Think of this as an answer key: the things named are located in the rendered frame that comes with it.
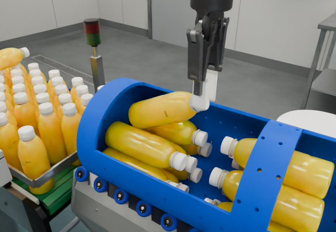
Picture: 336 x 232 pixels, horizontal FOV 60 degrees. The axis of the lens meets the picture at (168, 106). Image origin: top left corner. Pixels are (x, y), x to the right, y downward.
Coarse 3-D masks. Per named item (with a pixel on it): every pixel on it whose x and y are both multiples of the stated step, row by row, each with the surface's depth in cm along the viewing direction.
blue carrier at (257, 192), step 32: (96, 96) 71; (128, 96) 83; (96, 128) 68; (224, 128) 79; (256, 128) 72; (288, 128) 57; (96, 160) 69; (224, 160) 81; (256, 160) 52; (288, 160) 50; (128, 192) 71; (160, 192) 60; (192, 192) 79; (256, 192) 50; (192, 224) 61; (224, 224) 54; (256, 224) 50; (320, 224) 68
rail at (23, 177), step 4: (8, 164) 85; (12, 168) 84; (12, 172) 85; (16, 172) 83; (20, 172) 83; (16, 176) 84; (20, 176) 82; (24, 176) 81; (20, 180) 84; (24, 180) 82; (28, 180) 80; (32, 180) 80; (28, 184) 82; (32, 184) 80
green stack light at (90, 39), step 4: (88, 36) 121; (92, 36) 121; (96, 36) 122; (100, 36) 124; (88, 40) 122; (92, 40) 122; (96, 40) 123; (100, 40) 125; (88, 44) 123; (92, 44) 123; (96, 44) 123
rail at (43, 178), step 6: (72, 156) 89; (60, 162) 86; (66, 162) 88; (72, 162) 90; (54, 168) 84; (60, 168) 87; (42, 174) 82; (48, 174) 83; (54, 174) 85; (36, 180) 80; (42, 180) 82; (48, 180) 84; (36, 186) 81
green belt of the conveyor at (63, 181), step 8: (72, 168) 96; (56, 176) 92; (64, 176) 92; (72, 176) 93; (16, 184) 90; (24, 184) 89; (56, 184) 89; (64, 184) 89; (48, 192) 87; (56, 192) 87; (64, 192) 88; (40, 200) 84; (48, 200) 84; (64, 200) 88; (48, 208) 84; (56, 208) 86
